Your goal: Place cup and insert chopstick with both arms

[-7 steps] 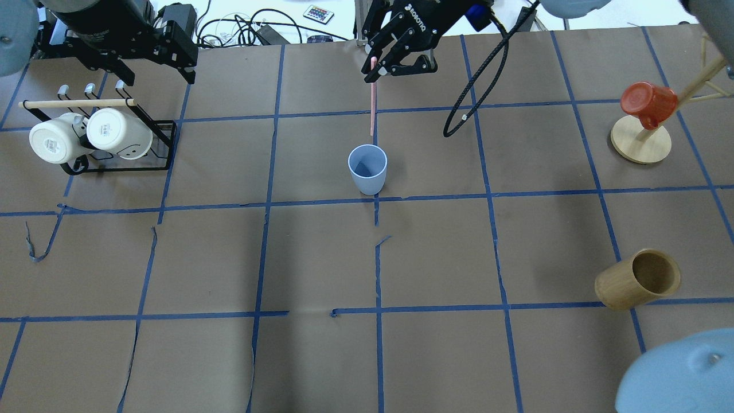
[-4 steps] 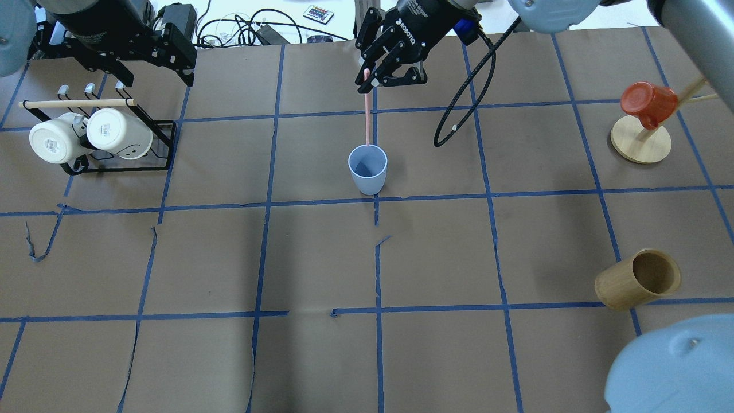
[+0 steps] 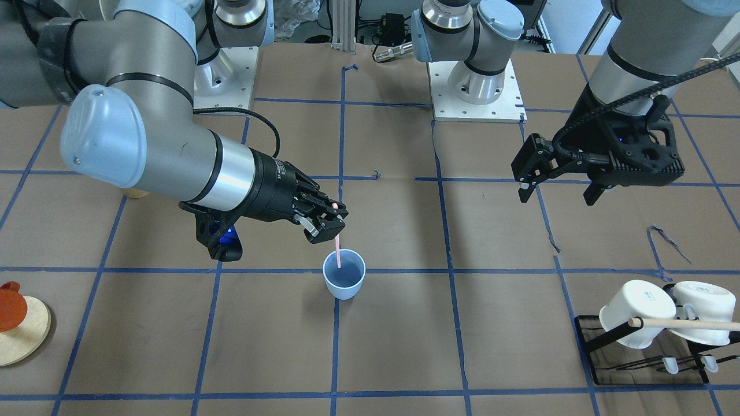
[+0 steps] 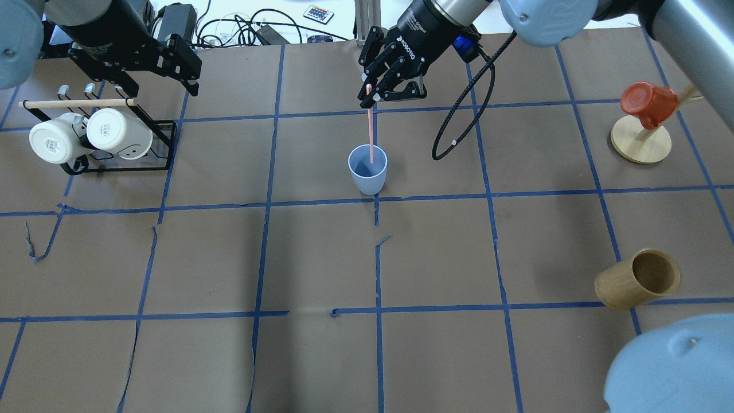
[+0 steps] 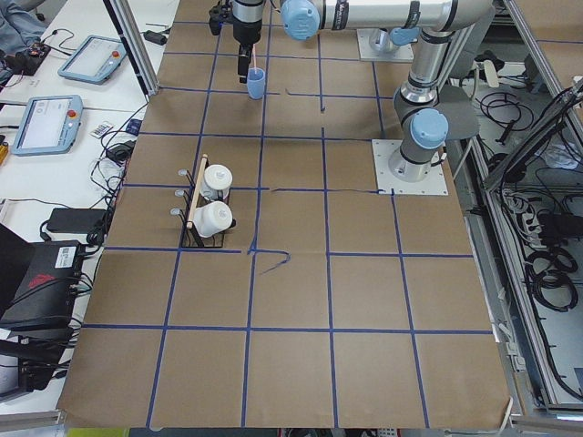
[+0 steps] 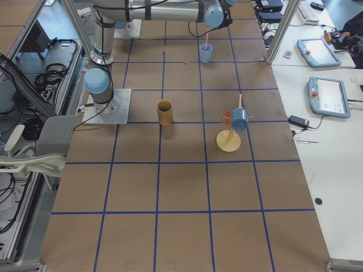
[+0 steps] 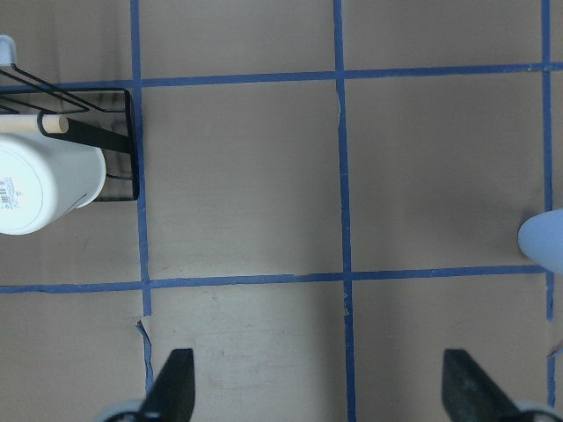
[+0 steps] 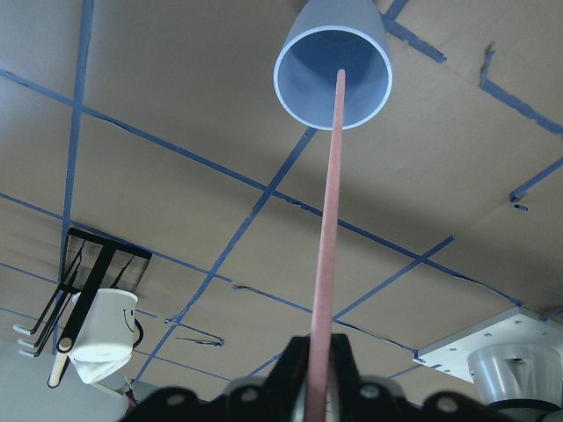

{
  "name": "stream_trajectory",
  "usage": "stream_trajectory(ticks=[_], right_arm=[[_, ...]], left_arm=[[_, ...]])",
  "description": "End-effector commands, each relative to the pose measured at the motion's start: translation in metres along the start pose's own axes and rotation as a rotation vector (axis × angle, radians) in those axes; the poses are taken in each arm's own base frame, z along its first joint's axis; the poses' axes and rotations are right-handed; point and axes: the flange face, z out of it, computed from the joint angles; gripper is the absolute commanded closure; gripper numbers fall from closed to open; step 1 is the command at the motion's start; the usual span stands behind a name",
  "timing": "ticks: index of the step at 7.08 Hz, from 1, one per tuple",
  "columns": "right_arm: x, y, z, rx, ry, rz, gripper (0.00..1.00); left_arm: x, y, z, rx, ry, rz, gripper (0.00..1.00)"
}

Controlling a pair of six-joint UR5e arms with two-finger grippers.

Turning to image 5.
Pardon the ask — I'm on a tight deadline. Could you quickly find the near teach pendant tablet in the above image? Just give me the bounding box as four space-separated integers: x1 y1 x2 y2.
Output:
10 95 84 156

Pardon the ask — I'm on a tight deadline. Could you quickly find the black wire mug rack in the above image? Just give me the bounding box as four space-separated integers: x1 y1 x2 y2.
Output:
170 154 236 249

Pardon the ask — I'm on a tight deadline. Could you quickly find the far teach pendant tablet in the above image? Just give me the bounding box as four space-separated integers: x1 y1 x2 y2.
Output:
57 35 127 85

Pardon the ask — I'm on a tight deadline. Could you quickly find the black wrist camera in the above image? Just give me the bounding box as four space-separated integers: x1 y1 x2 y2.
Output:
209 1 232 36

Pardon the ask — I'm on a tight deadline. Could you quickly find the white mug near rack end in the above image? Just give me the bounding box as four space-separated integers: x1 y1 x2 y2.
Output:
193 200 236 238

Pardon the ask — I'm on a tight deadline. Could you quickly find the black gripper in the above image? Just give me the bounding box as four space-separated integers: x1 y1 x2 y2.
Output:
232 19 261 83

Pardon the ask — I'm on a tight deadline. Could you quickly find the white mug far rack end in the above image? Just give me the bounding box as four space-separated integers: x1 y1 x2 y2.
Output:
200 164 233 201

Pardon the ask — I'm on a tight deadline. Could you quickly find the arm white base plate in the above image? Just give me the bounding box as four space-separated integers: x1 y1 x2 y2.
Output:
372 139 448 196
357 27 420 63

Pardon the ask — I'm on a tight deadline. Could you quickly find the black power adapter brick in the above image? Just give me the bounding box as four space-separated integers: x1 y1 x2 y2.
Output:
39 208 106 241

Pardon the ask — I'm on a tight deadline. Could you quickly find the light blue plastic cup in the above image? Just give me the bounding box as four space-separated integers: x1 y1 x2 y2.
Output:
247 67 266 100

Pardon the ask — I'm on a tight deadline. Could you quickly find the pink chopstick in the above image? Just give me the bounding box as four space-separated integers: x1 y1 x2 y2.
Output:
251 45 259 73

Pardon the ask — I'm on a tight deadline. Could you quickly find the teach pendant tablet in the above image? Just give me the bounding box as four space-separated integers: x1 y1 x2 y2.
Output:
10 95 84 156
57 35 127 85

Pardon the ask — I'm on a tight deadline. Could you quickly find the black computer box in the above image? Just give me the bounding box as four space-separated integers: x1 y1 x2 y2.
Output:
1 226 87 331

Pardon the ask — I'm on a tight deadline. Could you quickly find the white mug rack end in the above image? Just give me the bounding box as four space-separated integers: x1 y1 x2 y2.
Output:
200 164 233 201
193 200 236 238

